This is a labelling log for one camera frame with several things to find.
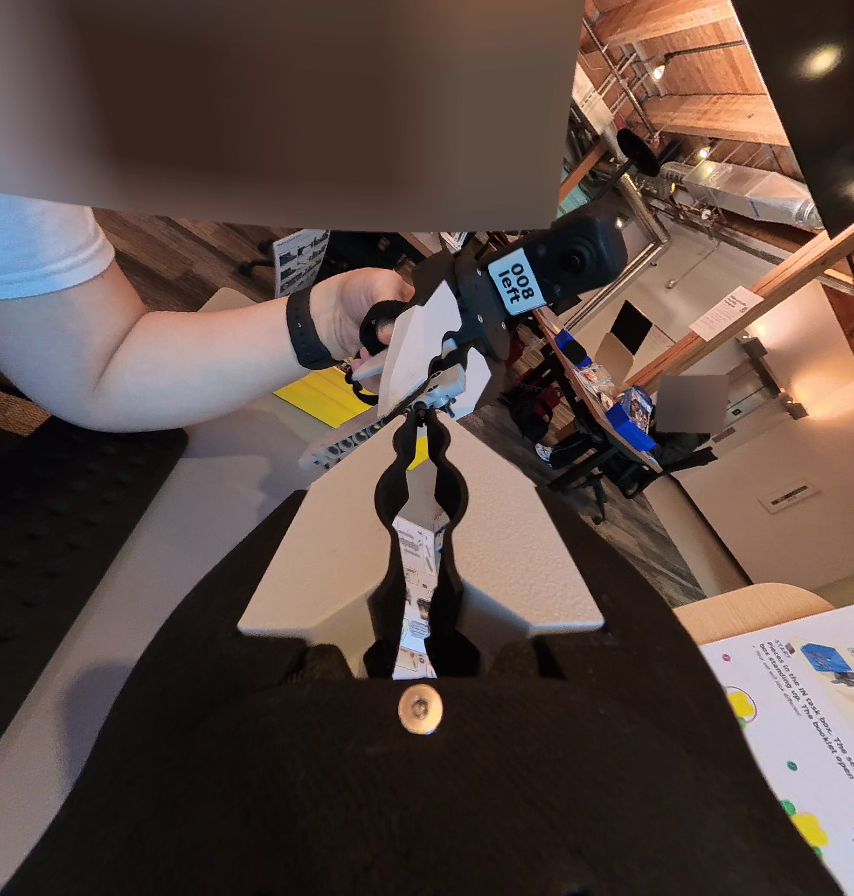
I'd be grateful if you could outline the black office chair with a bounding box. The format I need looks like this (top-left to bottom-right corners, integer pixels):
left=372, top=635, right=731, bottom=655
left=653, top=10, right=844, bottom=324
left=549, top=420, right=718, bottom=526

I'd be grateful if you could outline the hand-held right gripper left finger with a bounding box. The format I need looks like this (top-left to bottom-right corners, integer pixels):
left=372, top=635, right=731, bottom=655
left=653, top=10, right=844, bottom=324
left=236, top=413, right=428, bottom=680

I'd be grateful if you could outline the light grey perforated beam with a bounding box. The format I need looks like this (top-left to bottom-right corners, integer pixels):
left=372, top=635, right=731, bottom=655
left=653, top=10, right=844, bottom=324
left=299, top=365, right=468, bottom=471

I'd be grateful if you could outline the clear plastic container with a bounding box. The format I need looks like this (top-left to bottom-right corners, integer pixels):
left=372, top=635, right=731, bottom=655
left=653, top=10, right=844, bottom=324
left=577, top=364, right=613, bottom=407

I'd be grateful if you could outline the large blue plastic bin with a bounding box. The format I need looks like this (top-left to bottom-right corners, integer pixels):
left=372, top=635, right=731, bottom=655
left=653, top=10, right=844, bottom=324
left=605, top=406, right=657, bottom=452

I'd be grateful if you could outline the black studded mat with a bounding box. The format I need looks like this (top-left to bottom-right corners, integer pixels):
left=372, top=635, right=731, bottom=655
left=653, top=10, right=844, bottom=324
left=0, top=413, right=190, bottom=771

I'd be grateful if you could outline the white paper sign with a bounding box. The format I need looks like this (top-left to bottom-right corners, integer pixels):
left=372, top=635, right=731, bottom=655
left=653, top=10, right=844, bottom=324
left=689, top=286, right=758, bottom=343

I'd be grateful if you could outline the black wristband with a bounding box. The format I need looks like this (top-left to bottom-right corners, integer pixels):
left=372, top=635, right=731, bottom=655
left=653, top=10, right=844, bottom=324
left=285, top=286, right=344, bottom=372

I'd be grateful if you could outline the white instruction sheet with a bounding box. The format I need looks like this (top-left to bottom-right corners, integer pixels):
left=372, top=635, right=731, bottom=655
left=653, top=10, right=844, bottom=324
left=700, top=601, right=854, bottom=896

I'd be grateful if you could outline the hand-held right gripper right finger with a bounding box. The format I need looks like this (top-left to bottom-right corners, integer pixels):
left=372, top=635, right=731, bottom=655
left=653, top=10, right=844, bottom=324
left=424, top=413, right=606, bottom=680

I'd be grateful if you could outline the person's left forearm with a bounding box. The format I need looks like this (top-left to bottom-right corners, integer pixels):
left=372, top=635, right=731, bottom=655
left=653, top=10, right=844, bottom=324
left=0, top=262, right=309, bottom=433

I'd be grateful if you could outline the black-and-white printed sheet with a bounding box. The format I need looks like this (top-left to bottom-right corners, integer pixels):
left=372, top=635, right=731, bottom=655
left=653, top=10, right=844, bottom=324
left=273, top=230, right=331, bottom=298

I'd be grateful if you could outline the tan wooden board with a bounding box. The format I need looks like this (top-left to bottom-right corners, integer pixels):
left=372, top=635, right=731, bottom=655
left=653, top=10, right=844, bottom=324
left=672, top=583, right=854, bottom=646

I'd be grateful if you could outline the grey desk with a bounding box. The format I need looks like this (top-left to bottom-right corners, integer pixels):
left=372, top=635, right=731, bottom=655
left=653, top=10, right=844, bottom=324
left=0, top=392, right=414, bottom=795

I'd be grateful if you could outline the wood-edged desk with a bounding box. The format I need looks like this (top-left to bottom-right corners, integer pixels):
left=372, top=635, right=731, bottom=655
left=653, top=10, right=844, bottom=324
left=535, top=308, right=664, bottom=473

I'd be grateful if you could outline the yellow plastic bin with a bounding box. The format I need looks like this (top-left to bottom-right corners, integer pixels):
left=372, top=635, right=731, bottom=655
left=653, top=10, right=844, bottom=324
left=271, top=365, right=431, bottom=471

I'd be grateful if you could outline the black monitor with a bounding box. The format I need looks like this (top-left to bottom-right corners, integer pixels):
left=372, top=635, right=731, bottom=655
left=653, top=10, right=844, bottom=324
left=731, top=0, right=854, bottom=240

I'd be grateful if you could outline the white wall sign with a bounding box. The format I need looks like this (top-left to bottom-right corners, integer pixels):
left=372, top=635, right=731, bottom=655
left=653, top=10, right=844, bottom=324
left=759, top=479, right=821, bottom=515

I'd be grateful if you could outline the person's left hand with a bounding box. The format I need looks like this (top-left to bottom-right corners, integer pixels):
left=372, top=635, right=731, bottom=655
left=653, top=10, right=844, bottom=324
left=308, top=266, right=417, bottom=396

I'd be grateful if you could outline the person in white sleeve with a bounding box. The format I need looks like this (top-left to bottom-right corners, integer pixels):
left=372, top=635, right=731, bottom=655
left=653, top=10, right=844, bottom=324
left=0, top=190, right=117, bottom=302

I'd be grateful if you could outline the white instruction booklet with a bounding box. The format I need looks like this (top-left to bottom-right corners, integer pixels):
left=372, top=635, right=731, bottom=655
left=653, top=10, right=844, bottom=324
left=392, top=514, right=450, bottom=681

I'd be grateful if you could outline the tan board with black panel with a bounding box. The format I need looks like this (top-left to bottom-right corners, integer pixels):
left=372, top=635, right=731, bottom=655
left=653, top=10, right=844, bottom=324
left=596, top=300, right=655, bottom=382

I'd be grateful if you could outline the black disc on pole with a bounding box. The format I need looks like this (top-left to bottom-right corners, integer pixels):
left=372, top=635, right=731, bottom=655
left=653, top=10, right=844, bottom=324
left=616, top=128, right=664, bottom=177

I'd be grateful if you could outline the silver ventilation duct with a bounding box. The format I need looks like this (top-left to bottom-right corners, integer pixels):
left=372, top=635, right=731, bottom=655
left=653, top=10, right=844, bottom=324
left=661, top=160, right=825, bottom=232

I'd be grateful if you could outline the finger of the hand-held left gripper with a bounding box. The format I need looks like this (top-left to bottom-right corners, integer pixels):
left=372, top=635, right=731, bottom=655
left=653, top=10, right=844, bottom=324
left=378, top=280, right=465, bottom=419
left=458, top=345, right=505, bottom=415

